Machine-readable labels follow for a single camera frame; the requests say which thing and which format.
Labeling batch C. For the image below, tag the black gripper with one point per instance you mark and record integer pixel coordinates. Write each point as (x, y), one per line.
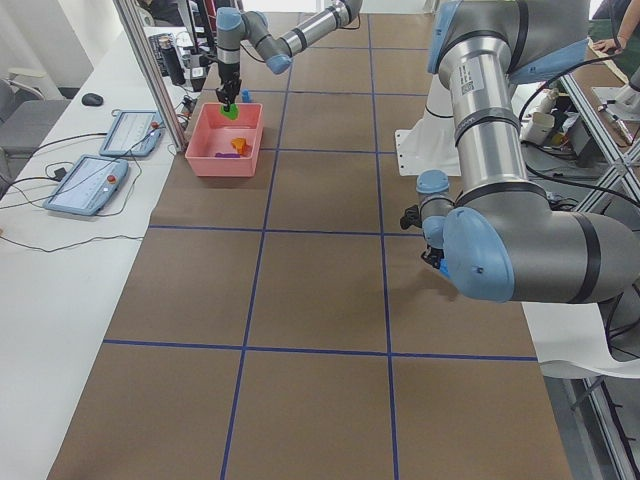
(229, 76)
(430, 257)

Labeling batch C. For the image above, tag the green block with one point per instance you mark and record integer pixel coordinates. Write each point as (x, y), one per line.
(233, 114)

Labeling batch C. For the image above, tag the orange block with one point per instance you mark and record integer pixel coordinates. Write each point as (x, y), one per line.
(240, 144)

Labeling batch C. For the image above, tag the purple block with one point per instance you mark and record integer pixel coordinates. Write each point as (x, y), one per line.
(228, 155)

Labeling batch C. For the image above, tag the long blue studded block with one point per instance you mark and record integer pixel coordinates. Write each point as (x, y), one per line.
(444, 268)

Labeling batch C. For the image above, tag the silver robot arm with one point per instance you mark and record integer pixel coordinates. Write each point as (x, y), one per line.
(233, 27)
(500, 240)

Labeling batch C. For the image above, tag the pink plastic box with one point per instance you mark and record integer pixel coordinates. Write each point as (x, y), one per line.
(213, 133)

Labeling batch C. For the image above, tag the black bottle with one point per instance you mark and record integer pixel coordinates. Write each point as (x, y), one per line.
(171, 60)

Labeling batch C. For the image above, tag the upper blue teach pendant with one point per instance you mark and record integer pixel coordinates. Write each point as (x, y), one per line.
(133, 133)

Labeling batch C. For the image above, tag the blue teach pendant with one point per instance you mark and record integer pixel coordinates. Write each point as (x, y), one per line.
(88, 185)
(133, 133)

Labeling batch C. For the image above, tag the black computer mouse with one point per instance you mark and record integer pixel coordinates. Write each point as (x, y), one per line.
(92, 100)

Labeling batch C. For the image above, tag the lower blue teach pendant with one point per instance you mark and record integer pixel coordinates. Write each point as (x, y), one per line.
(88, 185)

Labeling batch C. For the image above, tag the aluminium frame post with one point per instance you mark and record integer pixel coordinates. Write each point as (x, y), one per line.
(133, 27)

